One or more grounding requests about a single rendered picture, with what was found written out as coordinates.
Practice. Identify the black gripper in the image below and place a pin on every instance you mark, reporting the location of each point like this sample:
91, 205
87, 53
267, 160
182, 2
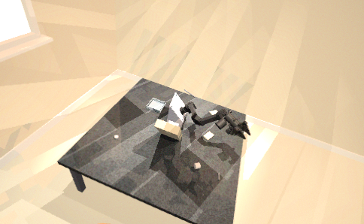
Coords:
242, 126

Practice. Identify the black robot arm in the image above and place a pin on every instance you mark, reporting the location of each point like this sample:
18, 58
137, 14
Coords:
221, 115

